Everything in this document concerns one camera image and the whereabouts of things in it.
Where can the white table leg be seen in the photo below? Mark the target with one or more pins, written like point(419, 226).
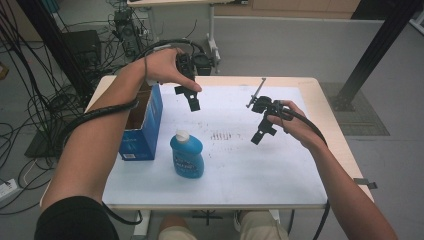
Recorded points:
point(142, 225)

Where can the person's leg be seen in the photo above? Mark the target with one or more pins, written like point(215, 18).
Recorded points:
point(176, 230)
point(261, 226)

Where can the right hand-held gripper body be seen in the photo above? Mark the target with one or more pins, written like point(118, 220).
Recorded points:
point(266, 105)

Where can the person's left leg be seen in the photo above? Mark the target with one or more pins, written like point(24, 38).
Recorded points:
point(176, 230)

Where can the black metal stand post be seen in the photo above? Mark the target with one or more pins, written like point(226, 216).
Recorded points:
point(380, 46)
point(50, 33)

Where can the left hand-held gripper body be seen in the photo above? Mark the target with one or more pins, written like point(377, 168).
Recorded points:
point(186, 65)

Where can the grey metal bracket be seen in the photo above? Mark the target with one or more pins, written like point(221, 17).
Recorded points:
point(365, 182)

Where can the white power strip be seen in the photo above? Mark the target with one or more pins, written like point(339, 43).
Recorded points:
point(6, 189)

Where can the person's right leg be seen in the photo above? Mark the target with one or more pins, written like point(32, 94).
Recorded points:
point(261, 226)

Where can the black floor plate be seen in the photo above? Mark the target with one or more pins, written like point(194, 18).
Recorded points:
point(41, 148)

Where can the person's right hand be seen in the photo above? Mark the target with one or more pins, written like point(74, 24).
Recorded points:
point(296, 128)

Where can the blue bottle with white cap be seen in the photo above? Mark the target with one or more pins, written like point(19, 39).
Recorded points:
point(186, 156)

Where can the person's left hand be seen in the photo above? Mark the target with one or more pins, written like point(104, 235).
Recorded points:
point(163, 68)

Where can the grey floor mat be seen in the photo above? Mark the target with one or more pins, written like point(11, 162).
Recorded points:
point(366, 123)

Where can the black box on floor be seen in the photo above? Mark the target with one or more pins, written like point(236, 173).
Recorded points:
point(83, 45)

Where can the wooden cabinet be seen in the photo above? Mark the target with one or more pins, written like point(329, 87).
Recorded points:
point(300, 8)

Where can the blue cardboard box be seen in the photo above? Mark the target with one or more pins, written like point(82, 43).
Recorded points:
point(146, 133)

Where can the black shirt sleeve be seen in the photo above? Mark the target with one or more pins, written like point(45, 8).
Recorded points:
point(76, 220)

